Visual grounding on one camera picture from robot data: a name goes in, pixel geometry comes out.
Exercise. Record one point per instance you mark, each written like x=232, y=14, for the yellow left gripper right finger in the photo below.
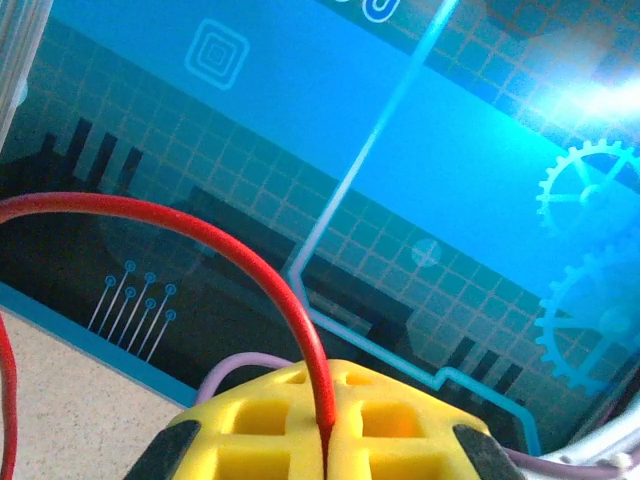
x=400, y=440

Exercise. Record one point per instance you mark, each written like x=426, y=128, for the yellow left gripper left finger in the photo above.
x=250, y=440

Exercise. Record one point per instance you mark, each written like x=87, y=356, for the aluminium frame post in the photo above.
x=15, y=60

